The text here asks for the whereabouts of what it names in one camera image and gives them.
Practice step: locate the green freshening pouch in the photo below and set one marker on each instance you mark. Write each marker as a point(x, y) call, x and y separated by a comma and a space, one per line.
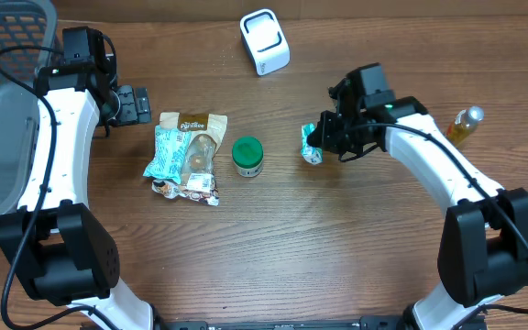
point(310, 154)

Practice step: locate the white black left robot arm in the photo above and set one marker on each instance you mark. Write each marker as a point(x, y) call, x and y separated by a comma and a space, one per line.
point(57, 250)

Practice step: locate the brown mushroom packet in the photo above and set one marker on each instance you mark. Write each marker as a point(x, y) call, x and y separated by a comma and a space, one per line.
point(198, 174)

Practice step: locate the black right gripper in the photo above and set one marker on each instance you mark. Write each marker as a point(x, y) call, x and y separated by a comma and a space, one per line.
point(329, 129)

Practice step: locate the yellow oil bottle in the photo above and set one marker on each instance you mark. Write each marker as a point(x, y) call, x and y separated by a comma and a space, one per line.
point(465, 123)

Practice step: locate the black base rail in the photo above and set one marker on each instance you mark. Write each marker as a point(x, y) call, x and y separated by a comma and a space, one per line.
point(282, 324)

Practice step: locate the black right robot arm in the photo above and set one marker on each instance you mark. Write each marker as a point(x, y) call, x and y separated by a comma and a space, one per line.
point(483, 254)

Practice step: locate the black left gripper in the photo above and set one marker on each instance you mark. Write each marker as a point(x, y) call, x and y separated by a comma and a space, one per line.
point(135, 113)

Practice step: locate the dark grey plastic basket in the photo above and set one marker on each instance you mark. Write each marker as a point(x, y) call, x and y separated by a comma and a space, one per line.
point(27, 33)

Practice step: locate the white barcode scanner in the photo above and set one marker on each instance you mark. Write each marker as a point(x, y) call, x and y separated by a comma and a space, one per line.
point(264, 41)

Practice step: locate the green lid jar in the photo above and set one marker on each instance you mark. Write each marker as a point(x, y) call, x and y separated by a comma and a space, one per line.
point(247, 155)

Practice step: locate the teal white pack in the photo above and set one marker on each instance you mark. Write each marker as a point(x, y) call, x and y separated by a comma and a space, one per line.
point(171, 146)

